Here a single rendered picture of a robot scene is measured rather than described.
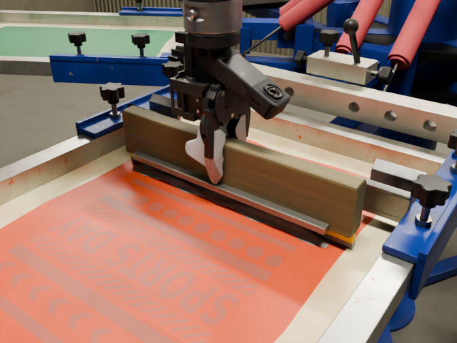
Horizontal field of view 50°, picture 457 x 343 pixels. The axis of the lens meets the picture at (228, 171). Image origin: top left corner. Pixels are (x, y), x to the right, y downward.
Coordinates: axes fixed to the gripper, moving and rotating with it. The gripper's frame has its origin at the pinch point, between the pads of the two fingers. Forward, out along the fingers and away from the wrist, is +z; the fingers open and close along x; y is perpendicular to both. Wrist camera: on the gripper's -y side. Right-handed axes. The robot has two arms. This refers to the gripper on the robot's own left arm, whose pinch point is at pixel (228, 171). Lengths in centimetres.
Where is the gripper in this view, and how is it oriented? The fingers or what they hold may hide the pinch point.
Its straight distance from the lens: 71.3
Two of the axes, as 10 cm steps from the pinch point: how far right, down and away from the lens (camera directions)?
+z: 0.2, 8.7, 4.9
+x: -5.9, 4.0, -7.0
